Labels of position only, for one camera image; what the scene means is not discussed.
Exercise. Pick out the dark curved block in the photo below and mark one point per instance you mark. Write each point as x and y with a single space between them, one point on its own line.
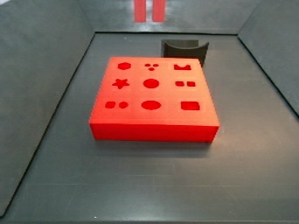
184 48

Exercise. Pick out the red shape-sorter box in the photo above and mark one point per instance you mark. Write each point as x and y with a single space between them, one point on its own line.
153 99

